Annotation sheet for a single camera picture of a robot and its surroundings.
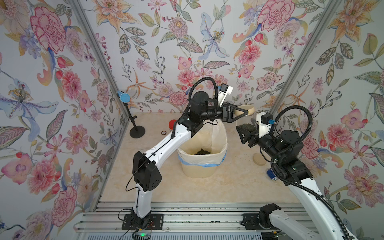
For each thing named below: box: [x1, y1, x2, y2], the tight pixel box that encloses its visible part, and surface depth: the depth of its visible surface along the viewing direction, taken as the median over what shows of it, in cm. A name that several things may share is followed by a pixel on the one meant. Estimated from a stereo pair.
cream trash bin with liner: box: [177, 119, 228, 178], surface depth 74 cm
